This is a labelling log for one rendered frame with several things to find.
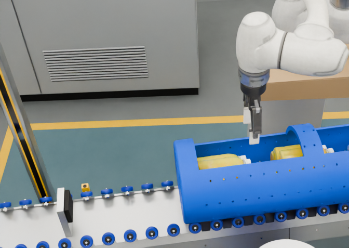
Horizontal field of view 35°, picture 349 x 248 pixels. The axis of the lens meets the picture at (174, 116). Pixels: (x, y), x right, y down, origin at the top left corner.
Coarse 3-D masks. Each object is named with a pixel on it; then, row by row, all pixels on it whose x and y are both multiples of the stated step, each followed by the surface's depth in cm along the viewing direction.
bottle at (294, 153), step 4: (296, 148) 185; (300, 148) 185; (280, 152) 184; (284, 152) 183; (288, 152) 183; (292, 152) 183; (296, 152) 183; (300, 152) 183; (324, 152) 183; (328, 152) 184; (280, 156) 186; (284, 156) 182; (288, 156) 182; (292, 156) 182; (296, 156) 182; (300, 156) 182
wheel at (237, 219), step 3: (234, 219) 189; (237, 219) 189; (240, 219) 189; (243, 219) 189; (234, 222) 189; (237, 222) 189; (240, 222) 189; (243, 222) 189; (234, 225) 189; (237, 225) 189; (240, 225) 189; (243, 225) 190
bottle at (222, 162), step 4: (204, 160) 184; (208, 160) 184; (212, 160) 183; (216, 160) 183; (220, 160) 183; (224, 160) 183; (228, 160) 182; (232, 160) 182; (236, 160) 183; (240, 160) 183; (200, 164) 182; (204, 164) 182; (208, 164) 182; (212, 164) 182; (216, 164) 182; (220, 164) 182; (224, 164) 182; (228, 164) 182; (232, 164) 182; (236, 164) 182; (240, 164) 182; (200, 168) 181; (204, 168) 181; (208, 168) 181
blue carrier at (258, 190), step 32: (288, 128) 191; (320, 128) 197; (192, 160) 175; (256, 160) 201; (288, 160) 175; (320, 160) 175; (192, 192) 173; (224, 192) 174; (256, 192) 175; (288, 192) 176; (320, 192) 177
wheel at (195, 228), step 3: (189, 225) 188; (192, 225) 188; (195, 225) 188; (198, 225) 188; (201, 225) 189; (189, 228) 188; (192, 228) 188; (195, 228) 188; (198, 228) 188; (201, 228) 189; (192, 231) 188; (195, 231) 188; (198, 231) 188
